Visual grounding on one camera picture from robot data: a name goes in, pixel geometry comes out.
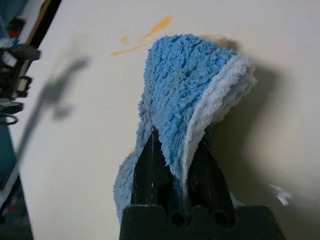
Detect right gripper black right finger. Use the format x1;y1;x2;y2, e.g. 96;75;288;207
186;129;236;218

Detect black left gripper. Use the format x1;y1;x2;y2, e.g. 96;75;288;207
0;44;41;101

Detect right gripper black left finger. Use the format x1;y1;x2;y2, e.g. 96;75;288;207
130;129;177;216

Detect yellow liquid spill, long streaks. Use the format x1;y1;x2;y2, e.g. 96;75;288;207
111;15;175;57

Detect blue terry cloth rag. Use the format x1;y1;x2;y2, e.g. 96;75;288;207
113;33;258;218

